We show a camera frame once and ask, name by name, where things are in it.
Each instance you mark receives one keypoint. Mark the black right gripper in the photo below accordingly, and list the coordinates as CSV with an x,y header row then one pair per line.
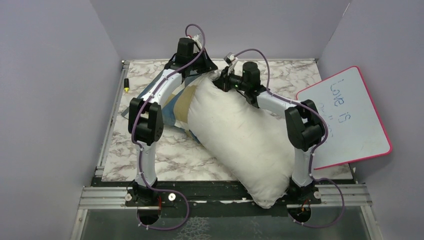
x,y
221,81

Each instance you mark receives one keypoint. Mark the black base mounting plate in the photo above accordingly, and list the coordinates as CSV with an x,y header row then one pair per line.
x,y
208,210

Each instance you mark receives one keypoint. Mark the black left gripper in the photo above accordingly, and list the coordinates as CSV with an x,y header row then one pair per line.
x,y
208,65

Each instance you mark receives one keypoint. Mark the white pillow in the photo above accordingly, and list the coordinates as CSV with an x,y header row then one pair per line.
x,y
249,142

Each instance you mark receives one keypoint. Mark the pink framed whiteboard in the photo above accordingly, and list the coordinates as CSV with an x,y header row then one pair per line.
x,y
355,128

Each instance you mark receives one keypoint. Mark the aluminium front rail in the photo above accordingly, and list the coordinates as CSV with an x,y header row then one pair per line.
x,y
111,198

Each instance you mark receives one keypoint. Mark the yellow black marker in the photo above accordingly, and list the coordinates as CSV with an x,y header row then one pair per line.
x,y
126,85

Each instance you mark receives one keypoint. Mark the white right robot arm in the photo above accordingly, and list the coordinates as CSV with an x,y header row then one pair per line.
x,y
305,127

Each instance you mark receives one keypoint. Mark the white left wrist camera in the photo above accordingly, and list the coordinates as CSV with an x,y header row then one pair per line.
x,y
198,38

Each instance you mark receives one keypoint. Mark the blue yellow patchwork pillowcase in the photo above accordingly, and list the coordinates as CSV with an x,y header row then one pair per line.
x,y
176,108

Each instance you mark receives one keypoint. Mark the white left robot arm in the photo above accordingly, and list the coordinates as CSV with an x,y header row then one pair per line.
x,y
145,113

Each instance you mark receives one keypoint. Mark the aluminium table edge rail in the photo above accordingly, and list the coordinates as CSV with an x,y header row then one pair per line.
x,y
111,122

